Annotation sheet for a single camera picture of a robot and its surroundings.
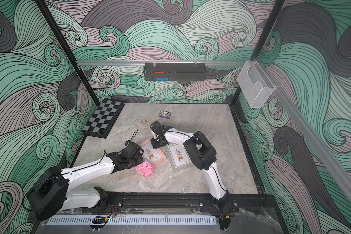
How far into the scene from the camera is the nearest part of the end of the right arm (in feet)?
2.38

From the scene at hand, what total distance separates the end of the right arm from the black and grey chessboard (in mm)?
386

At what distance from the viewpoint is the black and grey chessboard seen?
101 centimetres
